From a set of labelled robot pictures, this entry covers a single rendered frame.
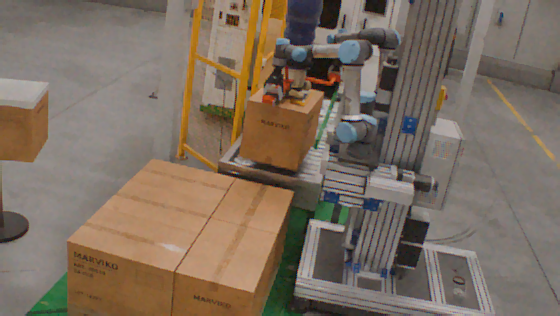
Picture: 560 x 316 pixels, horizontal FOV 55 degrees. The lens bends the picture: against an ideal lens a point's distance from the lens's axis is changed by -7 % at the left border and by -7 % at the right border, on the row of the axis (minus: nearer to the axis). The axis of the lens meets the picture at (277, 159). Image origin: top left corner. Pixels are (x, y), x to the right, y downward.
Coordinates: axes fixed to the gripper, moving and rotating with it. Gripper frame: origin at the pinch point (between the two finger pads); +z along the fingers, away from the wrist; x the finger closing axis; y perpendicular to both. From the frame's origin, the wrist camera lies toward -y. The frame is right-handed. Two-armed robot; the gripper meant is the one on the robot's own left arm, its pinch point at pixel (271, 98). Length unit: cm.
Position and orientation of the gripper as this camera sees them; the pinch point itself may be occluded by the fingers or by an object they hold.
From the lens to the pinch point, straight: 332.9
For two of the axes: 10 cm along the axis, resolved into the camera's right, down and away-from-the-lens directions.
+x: -9.6, -2.5, 1.4
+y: 2.2, -3.4, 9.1
